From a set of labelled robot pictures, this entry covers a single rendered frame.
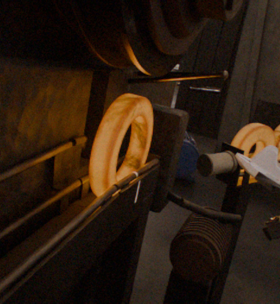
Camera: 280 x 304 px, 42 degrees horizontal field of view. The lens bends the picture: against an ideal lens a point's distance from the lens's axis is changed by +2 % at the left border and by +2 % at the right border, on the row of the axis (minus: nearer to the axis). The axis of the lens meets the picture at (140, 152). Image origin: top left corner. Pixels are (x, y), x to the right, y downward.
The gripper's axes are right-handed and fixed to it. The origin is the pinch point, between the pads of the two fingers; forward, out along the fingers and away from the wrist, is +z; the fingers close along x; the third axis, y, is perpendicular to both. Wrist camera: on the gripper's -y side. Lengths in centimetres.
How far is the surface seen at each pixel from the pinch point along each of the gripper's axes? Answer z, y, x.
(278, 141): -6.0, 1.2, -40.8
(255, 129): 0.9, 2.1, -31.4
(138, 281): 5, -80, -60
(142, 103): 18.0, 2.6, 13.6
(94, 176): 16.5, -8.9, 21.9
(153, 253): 7, -80, -84
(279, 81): 8, 13, -255
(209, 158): 6.0, -8.3, -20.2
